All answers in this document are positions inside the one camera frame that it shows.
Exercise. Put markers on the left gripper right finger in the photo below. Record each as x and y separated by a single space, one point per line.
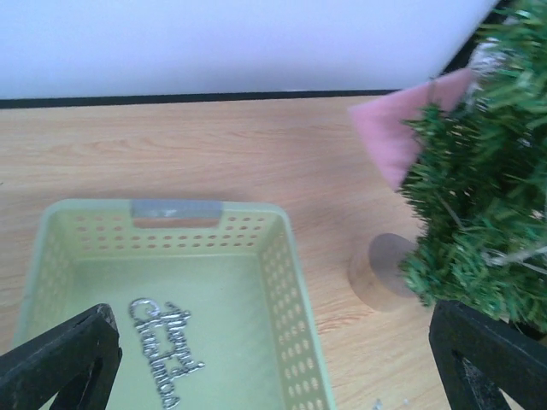
481 360

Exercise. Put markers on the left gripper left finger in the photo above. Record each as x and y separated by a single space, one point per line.
71 366

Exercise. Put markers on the silver spiral ornament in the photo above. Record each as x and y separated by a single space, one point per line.
164 345

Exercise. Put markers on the light green plastic basket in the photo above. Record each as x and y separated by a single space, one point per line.
233 265

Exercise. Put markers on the small green christmas tree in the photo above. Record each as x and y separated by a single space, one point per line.
479 181

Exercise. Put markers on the pink hat gnome ornament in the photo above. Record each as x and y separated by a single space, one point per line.
390 143

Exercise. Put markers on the clear wire string lights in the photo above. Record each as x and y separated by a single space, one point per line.
485 60

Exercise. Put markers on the black aluminium frame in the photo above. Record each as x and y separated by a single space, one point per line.
95 53

